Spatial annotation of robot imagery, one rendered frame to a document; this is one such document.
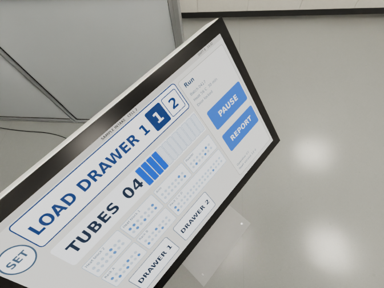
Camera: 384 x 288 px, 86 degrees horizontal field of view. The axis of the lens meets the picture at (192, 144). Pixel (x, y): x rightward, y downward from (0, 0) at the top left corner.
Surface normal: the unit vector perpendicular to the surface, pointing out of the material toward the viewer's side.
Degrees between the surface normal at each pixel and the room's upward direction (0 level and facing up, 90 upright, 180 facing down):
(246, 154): 50
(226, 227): 3
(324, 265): 0
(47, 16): 90
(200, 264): 3
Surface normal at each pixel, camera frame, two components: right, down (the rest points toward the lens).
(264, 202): -0.07, -0.43
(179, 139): 0.51, 0.16
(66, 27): -0.09, 0.90
